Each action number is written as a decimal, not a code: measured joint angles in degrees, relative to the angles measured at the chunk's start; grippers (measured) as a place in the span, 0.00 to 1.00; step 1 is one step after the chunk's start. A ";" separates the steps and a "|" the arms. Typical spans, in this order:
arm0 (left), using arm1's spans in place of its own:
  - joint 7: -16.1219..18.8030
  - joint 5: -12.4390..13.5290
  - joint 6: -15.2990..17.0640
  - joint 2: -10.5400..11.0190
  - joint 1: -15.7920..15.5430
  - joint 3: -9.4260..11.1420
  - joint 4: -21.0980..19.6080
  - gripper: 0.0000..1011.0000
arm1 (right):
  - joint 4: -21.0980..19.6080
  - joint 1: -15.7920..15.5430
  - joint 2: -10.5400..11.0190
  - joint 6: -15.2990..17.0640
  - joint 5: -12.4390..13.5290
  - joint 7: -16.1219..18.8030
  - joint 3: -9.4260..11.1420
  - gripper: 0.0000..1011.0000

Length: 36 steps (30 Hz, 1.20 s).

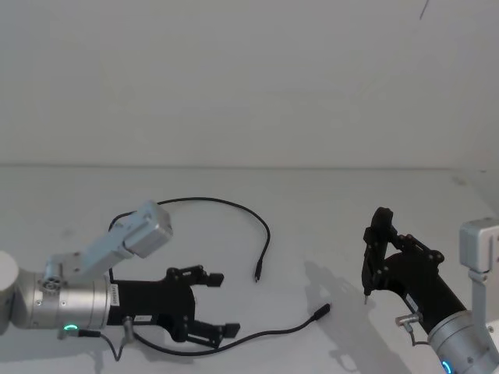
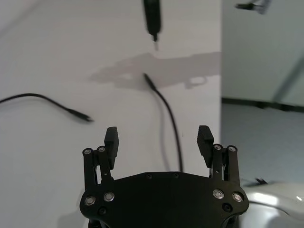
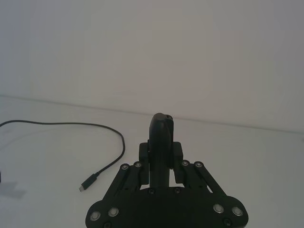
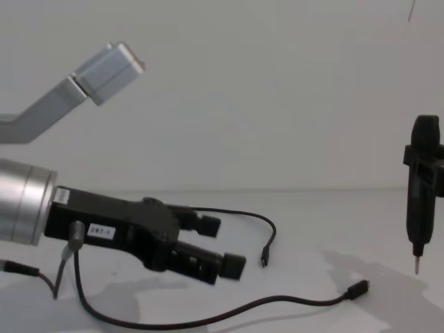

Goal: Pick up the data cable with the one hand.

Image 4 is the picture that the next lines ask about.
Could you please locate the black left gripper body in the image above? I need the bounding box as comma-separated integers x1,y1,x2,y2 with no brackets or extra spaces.
44,185,182,272

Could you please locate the black tool with metal tip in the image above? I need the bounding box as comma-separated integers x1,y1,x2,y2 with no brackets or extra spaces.
407,114,444,276

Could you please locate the long black plug cable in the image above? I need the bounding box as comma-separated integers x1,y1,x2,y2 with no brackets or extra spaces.
73,248,371,329

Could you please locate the thin cable with silver plug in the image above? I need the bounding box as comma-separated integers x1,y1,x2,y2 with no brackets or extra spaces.
0,221,87,301

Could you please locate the short black plug cable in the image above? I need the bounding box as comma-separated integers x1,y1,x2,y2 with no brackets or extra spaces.
189,206,278,269

